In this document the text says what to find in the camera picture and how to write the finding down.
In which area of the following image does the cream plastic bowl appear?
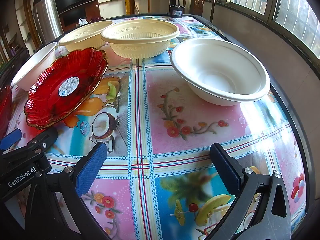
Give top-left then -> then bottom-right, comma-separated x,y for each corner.
101,19 -> 180,60
59,20 -> 114,53

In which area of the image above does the printed checked tablecloth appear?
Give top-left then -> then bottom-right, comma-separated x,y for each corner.
5,15 -> 307,240

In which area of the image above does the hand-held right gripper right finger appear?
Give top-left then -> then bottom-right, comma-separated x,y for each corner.
207,143 -> 293,240

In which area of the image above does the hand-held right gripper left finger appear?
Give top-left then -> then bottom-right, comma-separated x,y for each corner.
24,142 -> 112,240

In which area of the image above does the black-rimmed table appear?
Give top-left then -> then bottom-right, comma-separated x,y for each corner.
0,14 -> 317,240

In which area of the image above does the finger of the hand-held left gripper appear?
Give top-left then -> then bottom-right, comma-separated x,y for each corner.
0,128 -> 58,163
0,129 -> 22,151

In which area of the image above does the dark wooden chair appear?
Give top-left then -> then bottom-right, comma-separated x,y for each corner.
181,0 -> 219,23

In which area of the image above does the small black device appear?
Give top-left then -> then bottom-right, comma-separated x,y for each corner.
167,5 -> 185,18

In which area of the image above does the white foam bowl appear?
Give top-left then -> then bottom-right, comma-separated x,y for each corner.
170,38 -> 271,106
11,42 -> 58,91

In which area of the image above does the stainless steel thermos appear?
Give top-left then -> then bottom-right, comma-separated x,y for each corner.
33,0 -> 64,44

